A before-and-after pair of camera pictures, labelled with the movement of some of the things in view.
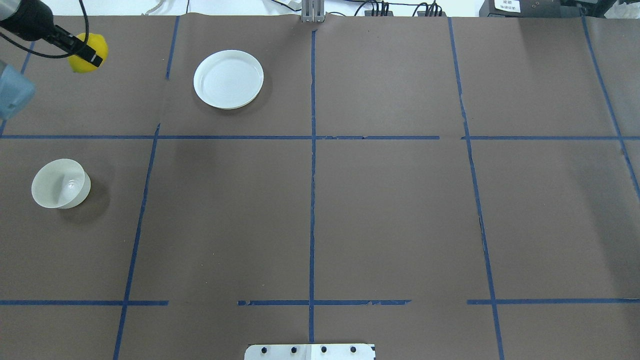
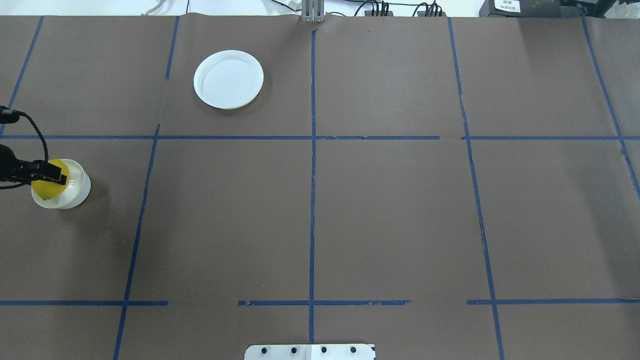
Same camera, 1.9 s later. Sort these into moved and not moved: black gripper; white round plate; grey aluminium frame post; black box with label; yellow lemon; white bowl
Moved: black gripper; yellow lemon
Not moved: white round plate; white bowl; grey aluminium frame post; black box with label
